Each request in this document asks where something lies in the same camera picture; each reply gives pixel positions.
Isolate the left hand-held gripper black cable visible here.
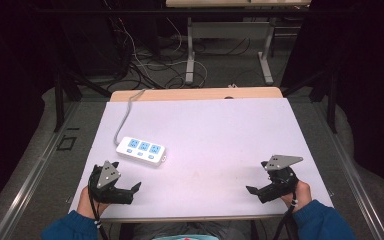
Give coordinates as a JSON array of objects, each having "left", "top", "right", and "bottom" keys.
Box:
[{"left": 87, "top": 179, "right": 110, "bottom": 240}]

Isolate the dark curtain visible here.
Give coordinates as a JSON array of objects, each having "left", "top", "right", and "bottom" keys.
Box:
[
  {"left": 281, "top": 0, "right": 384, "bottom": 198},
  {"left": 0, "top": 0, "right": 64, "bottom": 221}
]

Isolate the person's left hand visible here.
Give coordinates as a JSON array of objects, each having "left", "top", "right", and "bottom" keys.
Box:
[{"left": 76, "top": 185, "right": 110, "bottom": 220}]

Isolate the black metal stand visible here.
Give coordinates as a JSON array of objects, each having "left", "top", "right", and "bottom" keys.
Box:
[
  {"left": 281, "top": 64, "right": 339, "bottom": 135},
  {"left": 51, "top": 63, "right": 113, "bottom": 134}
]

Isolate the white table mat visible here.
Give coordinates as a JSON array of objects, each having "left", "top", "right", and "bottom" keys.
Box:
[{"left": 67, "top": 97, "right": 334, "bottom": 221}]

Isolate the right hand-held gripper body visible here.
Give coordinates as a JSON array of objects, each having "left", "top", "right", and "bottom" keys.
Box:
[{"left": 257, "top": 154, "right": 304, "bottom": 205}]

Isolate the person's right hand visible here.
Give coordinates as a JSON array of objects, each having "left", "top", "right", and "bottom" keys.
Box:
[{"left": 279, "top": 179, "right": 314, "bottom": 215}]

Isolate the tangle of floor cables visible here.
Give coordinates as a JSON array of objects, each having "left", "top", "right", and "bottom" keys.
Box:
[{"left": 103, "top": 0, "right": 258, "bottom": 91}]

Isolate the aluminium floor rail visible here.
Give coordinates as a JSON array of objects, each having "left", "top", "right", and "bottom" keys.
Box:
[
  {"left": 313, "top": 101, "right": 384, "bottom": 240},
  {"left": 0, "top": 101, "right": 81, "bottom": 240}
]

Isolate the grey power strip cable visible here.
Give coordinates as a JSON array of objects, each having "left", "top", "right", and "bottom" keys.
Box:
[{"left": 113, "top": 88, "right": 147, "bottom": 147}]

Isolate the hand-held gripper black cable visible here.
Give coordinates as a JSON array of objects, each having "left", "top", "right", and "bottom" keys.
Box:
[
  {"left": 87, "top": 179, "right": 110, "bottom": 240},
  {"left": 272, "top": 190, "right": 298, "bottom": 240}
]

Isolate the white desk with metal legs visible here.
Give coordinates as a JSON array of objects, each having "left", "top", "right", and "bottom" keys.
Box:
[{"left": 165, "top": 0, "right": 313, "bottom": 86}]

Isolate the white blue power strip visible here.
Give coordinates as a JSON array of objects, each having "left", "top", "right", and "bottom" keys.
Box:
[{"left": 115, "top": 136, "right": 167, "bottom": 167}]

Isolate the person's grey lap clothing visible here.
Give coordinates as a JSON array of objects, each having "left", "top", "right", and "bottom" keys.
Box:
[{"left": 126, "top": 219, "right": 253, "bottom": 240}]

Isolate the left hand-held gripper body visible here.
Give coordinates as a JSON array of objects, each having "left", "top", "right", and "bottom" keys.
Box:
[{"left": 88, "top": 160, "right": 135, "bottom": 205}]

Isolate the right hand-held gripper black cable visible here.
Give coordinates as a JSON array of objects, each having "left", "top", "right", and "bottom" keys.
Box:
[{"left": 272, "top": 190, "right": 298, "bottom": 240}]

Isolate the wooden table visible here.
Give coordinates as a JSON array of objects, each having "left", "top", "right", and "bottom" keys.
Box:
[{"left": 108, "top": 86, "right": 285, "bottom": 103}]

